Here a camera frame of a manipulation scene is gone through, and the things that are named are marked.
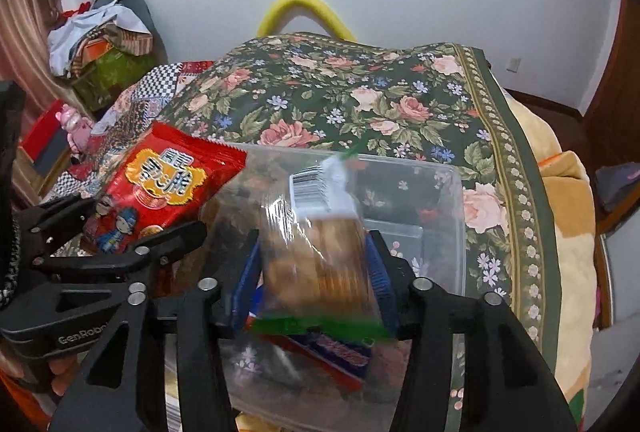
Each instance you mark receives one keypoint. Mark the red box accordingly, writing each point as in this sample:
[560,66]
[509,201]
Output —
[42,137]

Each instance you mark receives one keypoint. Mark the green floral blanket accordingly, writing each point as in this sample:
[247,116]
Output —
[350,102]

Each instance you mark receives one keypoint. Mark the yellow fleece blanket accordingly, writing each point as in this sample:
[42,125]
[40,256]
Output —
[570,222]

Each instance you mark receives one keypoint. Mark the pink plush toy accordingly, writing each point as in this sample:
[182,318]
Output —
[76,129]

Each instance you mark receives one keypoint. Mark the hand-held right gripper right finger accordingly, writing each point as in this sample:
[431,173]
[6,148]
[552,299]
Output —
[381,284]

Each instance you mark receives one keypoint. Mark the green cardboard box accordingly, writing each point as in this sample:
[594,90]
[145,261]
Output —
[112,74]

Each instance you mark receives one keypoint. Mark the brown wooden door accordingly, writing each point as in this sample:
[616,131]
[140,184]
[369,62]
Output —
[612,77]

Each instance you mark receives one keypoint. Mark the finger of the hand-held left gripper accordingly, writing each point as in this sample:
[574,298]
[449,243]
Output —
[55,219]
[145,254]

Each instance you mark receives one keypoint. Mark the blue and red snack packet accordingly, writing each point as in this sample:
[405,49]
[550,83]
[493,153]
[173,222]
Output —
[335,352]

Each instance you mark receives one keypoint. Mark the checkered patchwork quilt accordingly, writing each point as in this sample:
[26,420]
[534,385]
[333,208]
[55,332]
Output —
[145,102]

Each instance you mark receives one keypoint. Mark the white wall socket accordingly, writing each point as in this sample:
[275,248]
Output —
[514,65]

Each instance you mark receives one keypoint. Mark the person's left hand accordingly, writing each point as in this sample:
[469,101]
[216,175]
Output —
[62,374]

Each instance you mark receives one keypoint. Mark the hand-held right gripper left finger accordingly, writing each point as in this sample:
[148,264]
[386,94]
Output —
[244,284]

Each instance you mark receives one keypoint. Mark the clear biscuit packet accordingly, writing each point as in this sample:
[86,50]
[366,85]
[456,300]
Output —
[320,262]

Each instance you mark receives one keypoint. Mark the dark grey chair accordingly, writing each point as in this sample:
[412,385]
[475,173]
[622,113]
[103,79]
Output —
[132,4]

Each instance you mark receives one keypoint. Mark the pink striped curtain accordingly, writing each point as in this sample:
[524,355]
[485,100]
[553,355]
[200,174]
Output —
[25,27]

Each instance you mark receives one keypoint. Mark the clear plastic container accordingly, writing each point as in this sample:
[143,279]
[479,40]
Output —
[430,212]

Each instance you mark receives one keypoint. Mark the white crumpled cloth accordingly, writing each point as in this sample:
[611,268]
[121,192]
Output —
[95,24]

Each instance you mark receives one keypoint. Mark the dark purple cloth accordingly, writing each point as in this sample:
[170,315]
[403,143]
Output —
[620,187]

